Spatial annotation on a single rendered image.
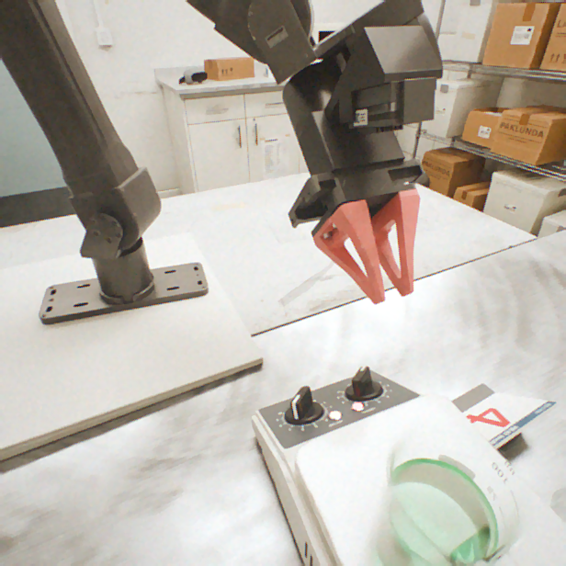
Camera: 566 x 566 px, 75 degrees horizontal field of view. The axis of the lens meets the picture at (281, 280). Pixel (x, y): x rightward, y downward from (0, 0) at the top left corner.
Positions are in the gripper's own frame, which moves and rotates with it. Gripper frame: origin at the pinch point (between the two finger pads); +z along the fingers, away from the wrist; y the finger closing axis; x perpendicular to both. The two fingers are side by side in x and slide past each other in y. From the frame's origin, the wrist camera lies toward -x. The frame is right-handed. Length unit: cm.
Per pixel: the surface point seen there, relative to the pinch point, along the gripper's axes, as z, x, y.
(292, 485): 10.3, 0.1, -12.0
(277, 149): -142, 194, 84
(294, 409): 6.4, 3.4, -9.5
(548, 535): 15.3, -7.1, -1.3
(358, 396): 7.3, 3.8, -4.0
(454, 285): 0.0, 17.3, 21.6
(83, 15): -233, 167, -22
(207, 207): -31, 44, -4
